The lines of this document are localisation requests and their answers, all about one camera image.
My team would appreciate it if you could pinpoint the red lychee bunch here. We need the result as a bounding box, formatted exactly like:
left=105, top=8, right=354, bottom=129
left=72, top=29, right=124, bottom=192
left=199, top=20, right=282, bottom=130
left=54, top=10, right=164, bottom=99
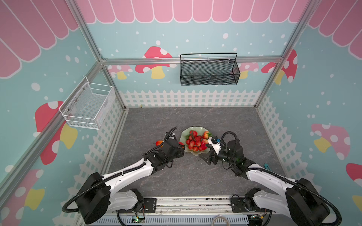
left=186, top=130, right=207, bottom=153

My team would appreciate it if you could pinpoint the fake mango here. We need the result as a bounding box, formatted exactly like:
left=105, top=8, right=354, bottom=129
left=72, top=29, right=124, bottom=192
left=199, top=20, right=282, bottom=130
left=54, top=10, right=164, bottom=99
left=156, top=140, right=164, bottom=146

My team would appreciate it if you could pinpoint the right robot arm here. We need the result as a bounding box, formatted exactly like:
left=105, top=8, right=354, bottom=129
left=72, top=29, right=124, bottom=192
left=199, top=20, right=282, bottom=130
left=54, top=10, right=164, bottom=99
left=199, top=131, right=342, bottom=226

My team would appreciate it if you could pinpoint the black mesh wall basket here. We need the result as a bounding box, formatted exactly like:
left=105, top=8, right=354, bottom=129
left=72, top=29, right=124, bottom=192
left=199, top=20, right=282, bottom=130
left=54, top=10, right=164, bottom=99
left=180, top=52, right=241, bottom=86

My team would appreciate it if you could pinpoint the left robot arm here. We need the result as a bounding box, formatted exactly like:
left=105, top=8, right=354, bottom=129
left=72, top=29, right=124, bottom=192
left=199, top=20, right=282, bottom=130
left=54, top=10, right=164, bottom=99
left=62, top=128, right=185, bottom=225

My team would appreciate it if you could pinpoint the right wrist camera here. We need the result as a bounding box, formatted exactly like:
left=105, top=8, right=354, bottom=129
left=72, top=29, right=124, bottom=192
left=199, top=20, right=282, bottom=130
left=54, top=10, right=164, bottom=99
left=206, top=136, right=222, bottom=154

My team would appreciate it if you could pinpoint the white wire wall basket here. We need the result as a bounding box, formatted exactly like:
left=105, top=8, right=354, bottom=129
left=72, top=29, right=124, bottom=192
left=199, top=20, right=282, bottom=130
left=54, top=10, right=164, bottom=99
left=59, top=77, right=116, bottom=130

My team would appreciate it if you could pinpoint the green scalloped fruit bowl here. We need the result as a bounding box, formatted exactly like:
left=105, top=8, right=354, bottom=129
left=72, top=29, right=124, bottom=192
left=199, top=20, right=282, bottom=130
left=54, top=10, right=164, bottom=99
left=179, top=126, right=213, bottom=156

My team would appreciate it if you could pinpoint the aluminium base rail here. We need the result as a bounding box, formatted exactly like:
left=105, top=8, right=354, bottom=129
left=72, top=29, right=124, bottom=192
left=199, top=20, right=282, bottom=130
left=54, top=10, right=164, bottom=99
left=73, top=194, right=283, bottom=226

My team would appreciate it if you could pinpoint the fake strawberry with leaves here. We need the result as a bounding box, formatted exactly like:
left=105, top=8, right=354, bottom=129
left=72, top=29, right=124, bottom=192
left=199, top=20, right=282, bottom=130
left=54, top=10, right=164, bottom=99
left=202, top=131, right=212, bottom=139

